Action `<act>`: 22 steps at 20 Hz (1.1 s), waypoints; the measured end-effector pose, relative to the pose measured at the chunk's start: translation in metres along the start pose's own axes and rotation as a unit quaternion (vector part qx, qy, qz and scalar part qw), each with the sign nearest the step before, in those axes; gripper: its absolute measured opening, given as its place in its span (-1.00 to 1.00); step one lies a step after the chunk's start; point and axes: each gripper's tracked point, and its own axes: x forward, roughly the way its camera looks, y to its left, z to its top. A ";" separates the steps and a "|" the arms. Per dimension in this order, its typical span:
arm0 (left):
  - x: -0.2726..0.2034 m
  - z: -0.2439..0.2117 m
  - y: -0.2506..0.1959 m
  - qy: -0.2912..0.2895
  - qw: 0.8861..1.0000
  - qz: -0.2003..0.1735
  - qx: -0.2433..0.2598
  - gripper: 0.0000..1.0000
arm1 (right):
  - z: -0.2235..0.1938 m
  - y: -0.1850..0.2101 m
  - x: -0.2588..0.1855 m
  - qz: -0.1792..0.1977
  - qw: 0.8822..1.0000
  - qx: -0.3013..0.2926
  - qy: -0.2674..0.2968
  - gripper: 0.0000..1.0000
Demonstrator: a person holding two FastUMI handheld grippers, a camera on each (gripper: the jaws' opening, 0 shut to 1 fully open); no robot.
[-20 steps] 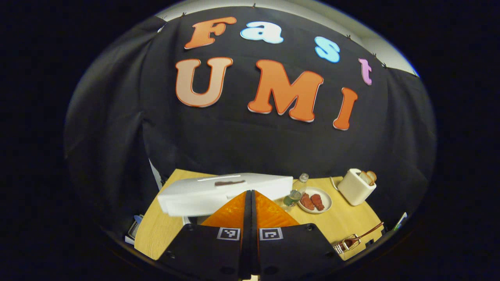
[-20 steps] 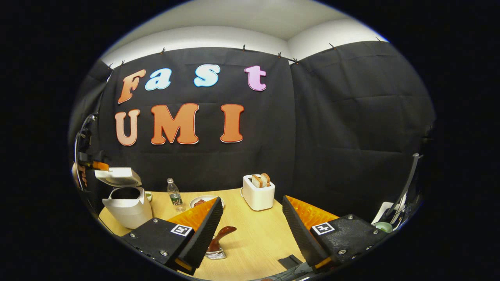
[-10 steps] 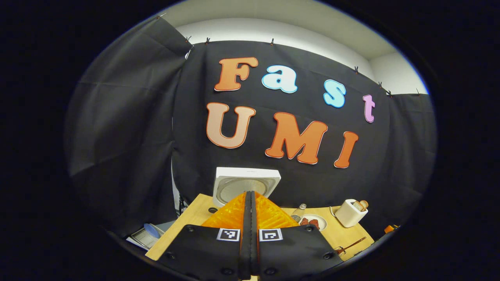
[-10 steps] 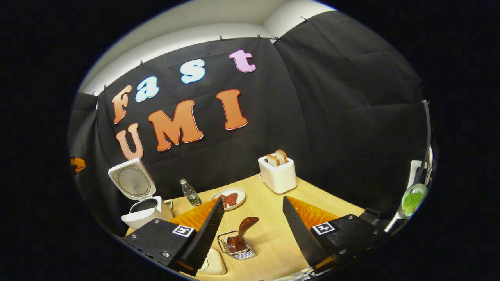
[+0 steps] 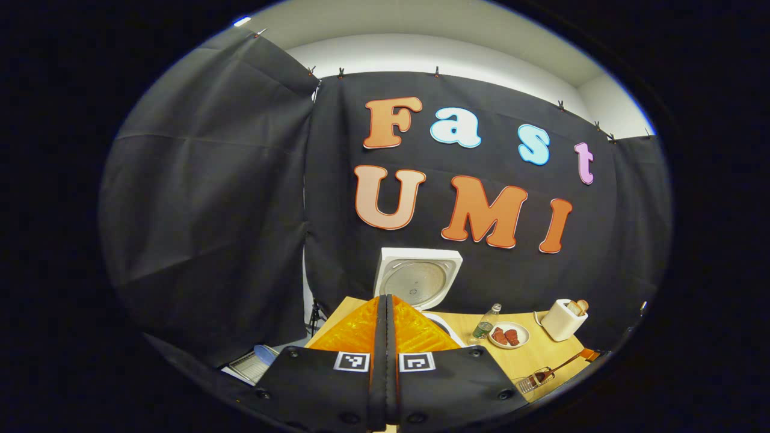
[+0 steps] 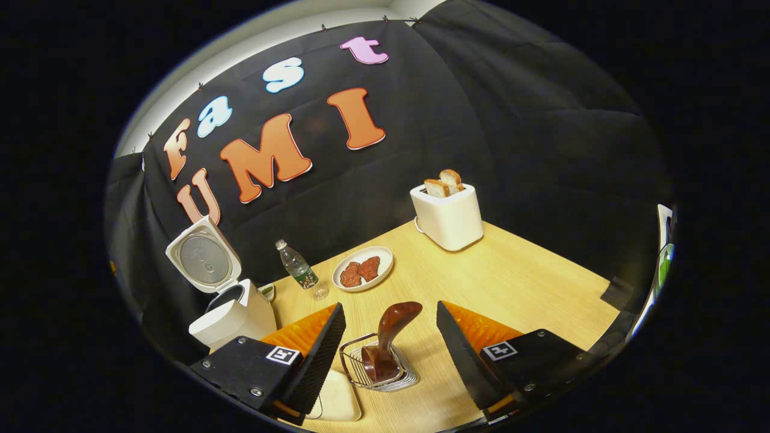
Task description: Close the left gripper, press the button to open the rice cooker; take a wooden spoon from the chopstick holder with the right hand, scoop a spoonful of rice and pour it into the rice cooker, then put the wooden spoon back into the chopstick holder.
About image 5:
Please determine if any clear plastic water bottle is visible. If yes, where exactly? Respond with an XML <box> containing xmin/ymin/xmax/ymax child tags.
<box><xmin>468</xmin><ymin>304</ymin><xmax>502</xmax><ymax>345</ymax></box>

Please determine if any white toaster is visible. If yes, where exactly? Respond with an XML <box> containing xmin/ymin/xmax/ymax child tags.
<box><xmin>534</xmin><ymin>299</ymin><xmax>588</xmax><ymax>342</ymax></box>

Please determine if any black tripod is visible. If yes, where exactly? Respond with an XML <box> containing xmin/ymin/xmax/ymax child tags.
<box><xmin>307</xmin><ymin>298</ymin><xmax>325</xmax><ymax>337</ymax></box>

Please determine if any black backdrop cloth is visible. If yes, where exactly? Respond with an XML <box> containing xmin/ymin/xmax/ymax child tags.
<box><xmin>99</xmin><ymin>27</ymin><xmax>673</xmax><ymax>385</ymax></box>

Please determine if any white round plate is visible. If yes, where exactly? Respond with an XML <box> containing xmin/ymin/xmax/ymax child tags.
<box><xmin>488</xmin><ymin>322</ymin><xmax>531</xmax><ymax>350</ymax></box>

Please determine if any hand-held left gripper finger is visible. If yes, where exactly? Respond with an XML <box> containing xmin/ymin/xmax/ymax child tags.
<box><xmin>386</xmin><ymin>294</ymin><xmax>529</xmax><ymax>431</ymax></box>
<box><xmin>254</xmin><ymin>294</ymin><xmax>387</xmax><ymax>433</ymax></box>

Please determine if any white rice cooker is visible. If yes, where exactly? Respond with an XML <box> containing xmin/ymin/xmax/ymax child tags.
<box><xmin>374</xmin><ymin>247</ymin><xmax>467</xmax><ymax>348</ymax></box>

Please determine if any metal wire chopstick holder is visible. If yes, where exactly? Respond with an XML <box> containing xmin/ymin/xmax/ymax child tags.
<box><xmin>516</xmin><ymin>367</ymin><xmax>555</xmax><ymax>395</ymax></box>

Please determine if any dark wooden spoon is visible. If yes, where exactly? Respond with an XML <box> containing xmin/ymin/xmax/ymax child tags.
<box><xmin>532</xmin><ymin>349</ymin><xmax>599</xmax><ymax>385</ymax></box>

